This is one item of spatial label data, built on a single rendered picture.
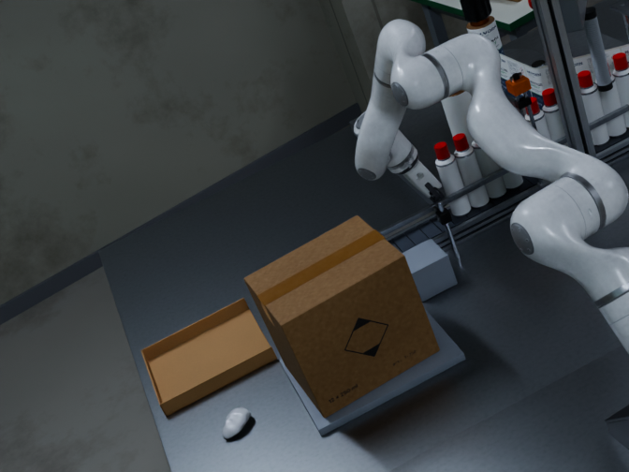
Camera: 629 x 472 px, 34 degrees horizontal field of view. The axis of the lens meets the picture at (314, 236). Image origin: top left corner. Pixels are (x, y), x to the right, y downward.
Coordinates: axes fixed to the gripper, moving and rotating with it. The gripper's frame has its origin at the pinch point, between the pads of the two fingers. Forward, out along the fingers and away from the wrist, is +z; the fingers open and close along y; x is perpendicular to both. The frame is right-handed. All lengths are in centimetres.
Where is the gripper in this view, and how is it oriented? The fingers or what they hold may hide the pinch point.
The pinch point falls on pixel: (439, 199)
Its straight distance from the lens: 267.5
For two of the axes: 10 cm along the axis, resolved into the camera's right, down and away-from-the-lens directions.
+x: -7.2, 6.9, 0.6
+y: -3.2, -4.1, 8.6
